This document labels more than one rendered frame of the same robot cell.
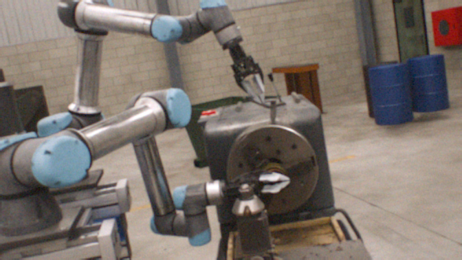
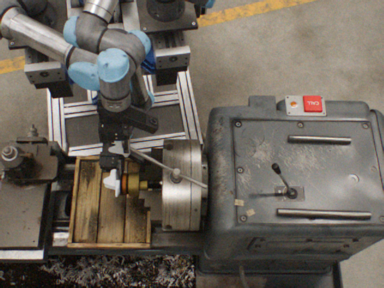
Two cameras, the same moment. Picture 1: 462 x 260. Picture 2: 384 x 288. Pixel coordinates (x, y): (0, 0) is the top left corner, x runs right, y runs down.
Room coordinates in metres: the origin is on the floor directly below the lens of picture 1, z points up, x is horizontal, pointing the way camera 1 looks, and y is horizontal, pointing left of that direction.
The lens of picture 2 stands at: (1.73, -0.66, 2.60)
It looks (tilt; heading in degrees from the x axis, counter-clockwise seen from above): 65 degrees down; 81
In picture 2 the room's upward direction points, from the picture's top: 6 degrees clockwise
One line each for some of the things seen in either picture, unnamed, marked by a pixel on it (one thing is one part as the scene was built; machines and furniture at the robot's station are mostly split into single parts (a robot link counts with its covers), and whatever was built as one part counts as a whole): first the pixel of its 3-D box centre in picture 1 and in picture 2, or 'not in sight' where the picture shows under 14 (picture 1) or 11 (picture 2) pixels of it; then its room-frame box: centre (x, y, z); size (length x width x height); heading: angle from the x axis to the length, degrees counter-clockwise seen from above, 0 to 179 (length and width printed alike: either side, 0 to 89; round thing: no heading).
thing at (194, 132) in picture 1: (230, 133); not in sight; (6.93, 0.01, 0.43); 1.34 x 0.94 x 0.85; 26
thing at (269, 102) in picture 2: (207, 122); (261, 107); (2.07, 0.09, 1.24); 0.09 x 0.08 x 0.03; 177
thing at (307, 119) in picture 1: (263, 151); (290, 182); (2.18, -0.12, 1.06); 0.59 x 0.48 x 0.39; 177
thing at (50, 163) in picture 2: (256, 253); (30, 170); (1.25, -0.01, 0.99); 0.20 x 0.10 x 0.05; 177
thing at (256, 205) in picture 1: (247, 203); (11, 155); (1.22, -0.01, 1.13); 0.08 x 0.08 x 0.03
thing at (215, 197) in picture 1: (216, 191); not in sight; (1.57, 0.08, 1.08); 0.08 x 0.05 x 0.08; 176
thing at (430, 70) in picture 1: (427, 83); not in sight; (8.45, -3.34, 0.44); 0.59 x 0.59 x 0.88
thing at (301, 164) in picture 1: (298, 166); (155, 209); (1.70, -0.20, 1.09); 0.12 x 0.11 x 0.05; 87
